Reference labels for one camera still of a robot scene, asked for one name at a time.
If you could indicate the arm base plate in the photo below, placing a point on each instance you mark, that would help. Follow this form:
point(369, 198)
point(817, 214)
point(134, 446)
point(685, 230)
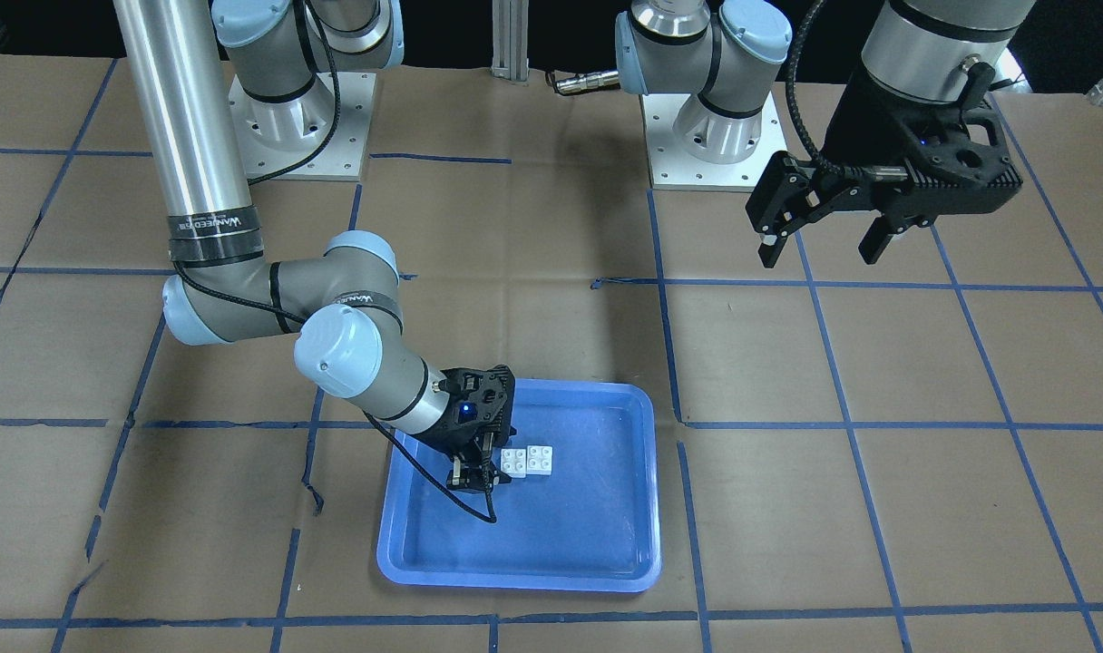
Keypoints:
point(306, 136)
point(693, 149)

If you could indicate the blue plastic tray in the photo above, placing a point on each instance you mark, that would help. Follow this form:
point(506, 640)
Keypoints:
point(591, 524)

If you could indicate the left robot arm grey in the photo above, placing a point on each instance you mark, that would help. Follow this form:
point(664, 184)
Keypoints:
point(730, 58)

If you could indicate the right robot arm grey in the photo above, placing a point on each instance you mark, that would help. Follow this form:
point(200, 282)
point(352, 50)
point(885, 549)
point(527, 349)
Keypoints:
point(342, 307)

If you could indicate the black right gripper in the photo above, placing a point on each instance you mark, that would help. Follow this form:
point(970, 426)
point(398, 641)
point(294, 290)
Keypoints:
point(449, 434)

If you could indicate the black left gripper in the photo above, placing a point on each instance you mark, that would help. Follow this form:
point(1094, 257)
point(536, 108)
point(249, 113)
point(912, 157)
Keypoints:
point(853, 127)

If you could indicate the white block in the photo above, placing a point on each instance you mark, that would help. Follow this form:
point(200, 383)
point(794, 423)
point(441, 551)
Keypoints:
point(539, 460)
point(514, 463)

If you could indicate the aluminium frame post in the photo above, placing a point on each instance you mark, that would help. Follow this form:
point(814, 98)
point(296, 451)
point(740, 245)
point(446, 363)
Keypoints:
point(509, 45)

